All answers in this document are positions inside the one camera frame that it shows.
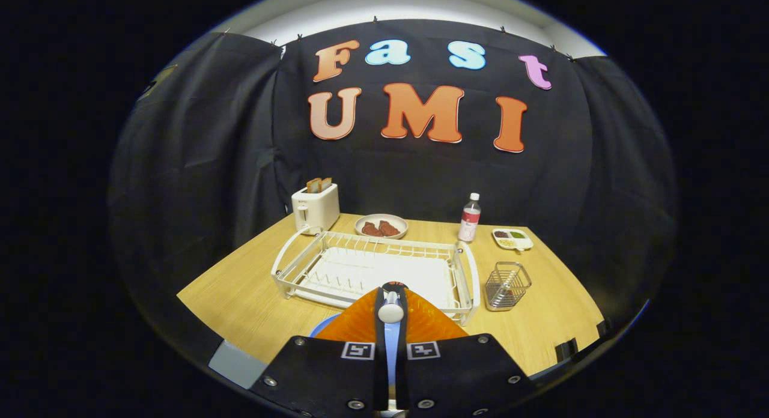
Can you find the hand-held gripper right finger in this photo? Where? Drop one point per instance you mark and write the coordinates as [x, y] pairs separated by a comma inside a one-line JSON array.
[[404, 376]]

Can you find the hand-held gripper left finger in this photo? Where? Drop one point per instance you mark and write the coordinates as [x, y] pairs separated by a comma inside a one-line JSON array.
[[380, 376]]

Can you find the blue plate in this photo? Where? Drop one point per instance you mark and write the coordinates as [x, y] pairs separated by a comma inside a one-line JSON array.
[[321, 330]]

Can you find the white divided dish with beans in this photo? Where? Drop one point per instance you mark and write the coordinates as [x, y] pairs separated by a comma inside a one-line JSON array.
[[512, 241]]

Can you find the red-brown meat piece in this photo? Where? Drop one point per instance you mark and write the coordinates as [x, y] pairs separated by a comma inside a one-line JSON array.
[[371, 230], [390, 229]]

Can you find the beige round bowl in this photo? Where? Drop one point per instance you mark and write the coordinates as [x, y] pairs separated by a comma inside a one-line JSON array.
[[396, 220]]

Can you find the black table clamp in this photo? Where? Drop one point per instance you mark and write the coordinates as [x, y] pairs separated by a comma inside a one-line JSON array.
[[603, 328], [566, 350]]

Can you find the clear plastic bottle red label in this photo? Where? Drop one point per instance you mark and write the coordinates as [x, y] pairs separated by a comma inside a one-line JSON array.
[[469, 223]]

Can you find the white toaster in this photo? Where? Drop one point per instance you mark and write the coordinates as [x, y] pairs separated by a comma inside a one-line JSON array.
[[318, 211]]

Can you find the brown toast slice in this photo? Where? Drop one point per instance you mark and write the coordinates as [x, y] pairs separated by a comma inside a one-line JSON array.
[[325, 183], [313, 186]]

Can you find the black backdrop cloth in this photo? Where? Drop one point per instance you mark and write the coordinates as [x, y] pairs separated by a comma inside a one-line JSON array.
[[210, 136]]

